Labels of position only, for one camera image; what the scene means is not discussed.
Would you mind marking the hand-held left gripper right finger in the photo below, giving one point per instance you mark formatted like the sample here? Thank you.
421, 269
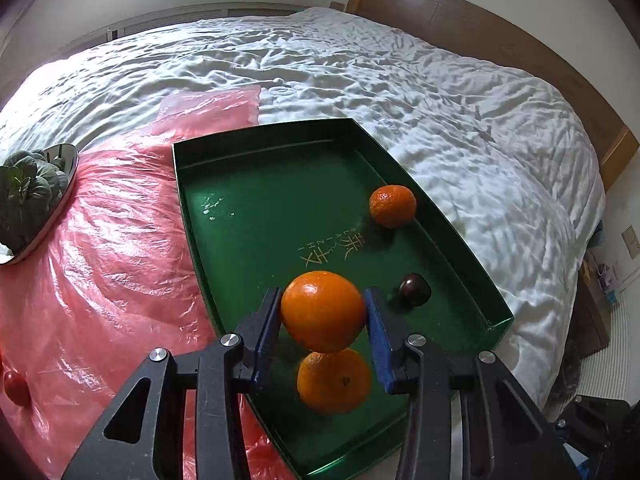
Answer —
380, 352

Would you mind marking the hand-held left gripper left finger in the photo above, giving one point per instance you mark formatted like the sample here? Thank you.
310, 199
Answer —
267, 342

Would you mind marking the medium orange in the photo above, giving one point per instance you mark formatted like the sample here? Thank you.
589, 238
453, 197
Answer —
334, 382

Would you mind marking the large smooth orange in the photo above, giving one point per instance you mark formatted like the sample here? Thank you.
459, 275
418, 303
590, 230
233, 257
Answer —
322, 310

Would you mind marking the dark purple plum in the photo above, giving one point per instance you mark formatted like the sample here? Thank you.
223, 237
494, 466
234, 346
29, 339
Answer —
415, 289

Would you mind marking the green shallow box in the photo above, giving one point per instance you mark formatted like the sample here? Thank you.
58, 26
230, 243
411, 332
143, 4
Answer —
260, 230

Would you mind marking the bumpy mandarin orange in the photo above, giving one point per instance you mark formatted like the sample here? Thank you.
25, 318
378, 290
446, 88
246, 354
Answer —
392, 206

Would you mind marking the wooden bedside cabinet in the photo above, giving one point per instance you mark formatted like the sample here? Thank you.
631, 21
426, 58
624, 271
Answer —
595, 310

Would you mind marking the pink plastic sheet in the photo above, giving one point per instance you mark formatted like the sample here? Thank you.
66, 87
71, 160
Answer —
125, 260

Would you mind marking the red tomato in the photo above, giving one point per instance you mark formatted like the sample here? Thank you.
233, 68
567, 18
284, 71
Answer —
15, 387

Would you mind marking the white quilt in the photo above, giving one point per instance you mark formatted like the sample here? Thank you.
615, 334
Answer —
400, 85

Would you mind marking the round metal plate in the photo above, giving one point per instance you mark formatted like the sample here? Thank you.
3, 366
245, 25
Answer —
70, 160

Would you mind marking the green leafy vegetable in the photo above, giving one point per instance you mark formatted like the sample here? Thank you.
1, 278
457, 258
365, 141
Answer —
27, 195

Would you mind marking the wooden headboard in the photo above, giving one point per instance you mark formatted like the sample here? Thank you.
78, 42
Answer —
500, 25

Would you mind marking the wall socket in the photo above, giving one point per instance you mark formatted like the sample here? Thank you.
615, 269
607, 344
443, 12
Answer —
631, 241

